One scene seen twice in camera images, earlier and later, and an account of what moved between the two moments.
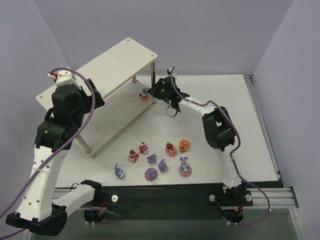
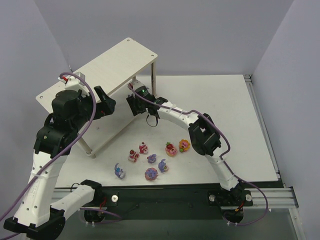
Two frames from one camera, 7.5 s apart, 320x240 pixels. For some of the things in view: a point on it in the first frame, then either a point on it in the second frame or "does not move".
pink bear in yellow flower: x=184 y=145 does not move
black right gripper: x=160 y=87 to x=135 y=106
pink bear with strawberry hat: x=143 y=148 does not move
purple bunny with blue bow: x=119 y=172 does not move
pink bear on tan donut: x=170 y=150 does not move
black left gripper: x=92 y=93 to x=100 y=105
